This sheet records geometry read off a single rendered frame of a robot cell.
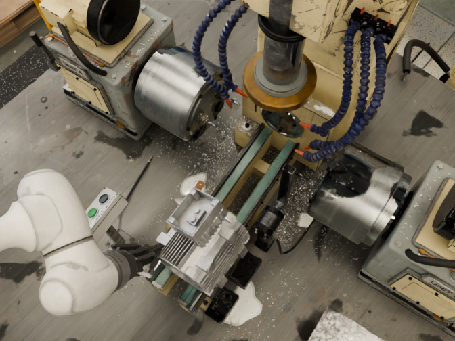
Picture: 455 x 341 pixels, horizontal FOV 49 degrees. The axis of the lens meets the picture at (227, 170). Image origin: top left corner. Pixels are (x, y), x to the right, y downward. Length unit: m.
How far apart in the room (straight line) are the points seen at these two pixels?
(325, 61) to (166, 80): 0.46
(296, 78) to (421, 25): 1.50
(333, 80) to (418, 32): 1.18
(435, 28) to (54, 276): 2.16
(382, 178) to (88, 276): 0.78
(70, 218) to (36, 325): 0.74
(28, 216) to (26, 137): 0.95
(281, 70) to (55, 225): 0.59
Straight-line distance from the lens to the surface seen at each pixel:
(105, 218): 1.42
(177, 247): 1.33
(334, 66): 1.45
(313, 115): 1.44
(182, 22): 2.05
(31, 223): 0.99
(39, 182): 1.02
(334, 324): 1.48
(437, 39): 2.63
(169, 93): 1.46
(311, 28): 1.00
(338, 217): 1.36
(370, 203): 1.33
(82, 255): 1.00
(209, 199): 1.34
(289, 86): 1.21
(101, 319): 1.64
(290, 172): 1.22
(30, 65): 3.12
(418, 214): 1.35
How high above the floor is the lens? 2.37
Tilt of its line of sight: 67 degrees down
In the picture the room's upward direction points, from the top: 4 degrees counter-clockwise
